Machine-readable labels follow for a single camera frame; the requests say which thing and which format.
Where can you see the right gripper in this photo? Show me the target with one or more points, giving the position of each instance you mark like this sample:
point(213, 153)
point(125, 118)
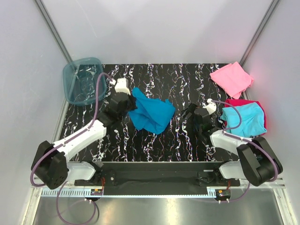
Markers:
point(191, 109)

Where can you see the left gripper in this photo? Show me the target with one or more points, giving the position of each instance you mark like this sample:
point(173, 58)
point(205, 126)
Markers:
point(132, 100)

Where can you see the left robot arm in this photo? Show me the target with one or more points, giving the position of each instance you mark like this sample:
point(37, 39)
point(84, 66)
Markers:
point(52, 163)

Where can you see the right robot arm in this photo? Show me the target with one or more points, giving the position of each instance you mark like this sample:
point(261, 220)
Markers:
point(257, 161)

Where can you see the magenta folded t-shirt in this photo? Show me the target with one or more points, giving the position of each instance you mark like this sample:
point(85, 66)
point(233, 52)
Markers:
point(241, 102)

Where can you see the pink folded t-shirt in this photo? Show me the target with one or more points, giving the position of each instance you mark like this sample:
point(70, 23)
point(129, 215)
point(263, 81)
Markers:
point(232, 79)

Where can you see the teal plastic bin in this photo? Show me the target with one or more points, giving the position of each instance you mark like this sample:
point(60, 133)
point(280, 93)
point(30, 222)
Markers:
point(80, 80)

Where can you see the light blue folded t-shirt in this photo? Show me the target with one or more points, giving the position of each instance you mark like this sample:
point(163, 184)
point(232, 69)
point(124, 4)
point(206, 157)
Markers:
point(252, 120)

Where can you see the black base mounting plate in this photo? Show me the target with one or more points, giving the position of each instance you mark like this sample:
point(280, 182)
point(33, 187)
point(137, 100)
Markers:
point(158, 178)

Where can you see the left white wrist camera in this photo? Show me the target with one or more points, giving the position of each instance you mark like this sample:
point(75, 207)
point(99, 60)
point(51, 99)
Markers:
point(121, 85)

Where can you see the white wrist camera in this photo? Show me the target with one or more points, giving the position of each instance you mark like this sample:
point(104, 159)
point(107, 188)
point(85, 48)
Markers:
point(121, 85)
point(211, 106)

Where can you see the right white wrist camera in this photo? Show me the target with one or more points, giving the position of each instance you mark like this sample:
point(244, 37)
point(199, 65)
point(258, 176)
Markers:
point(211, 106)

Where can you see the slotted cable duct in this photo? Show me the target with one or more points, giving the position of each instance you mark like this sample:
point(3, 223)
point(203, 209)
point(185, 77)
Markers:
point(68, 192)

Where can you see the left corner frame post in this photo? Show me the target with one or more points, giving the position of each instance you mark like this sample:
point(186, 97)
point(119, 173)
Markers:
point(51, 26)

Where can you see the corner frame post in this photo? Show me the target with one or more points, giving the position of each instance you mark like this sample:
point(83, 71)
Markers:
point(51, 26)
point(258, 32)

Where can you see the right corner frame post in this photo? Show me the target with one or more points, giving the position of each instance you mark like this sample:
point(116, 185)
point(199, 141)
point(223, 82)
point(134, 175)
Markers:
point(258, 32)

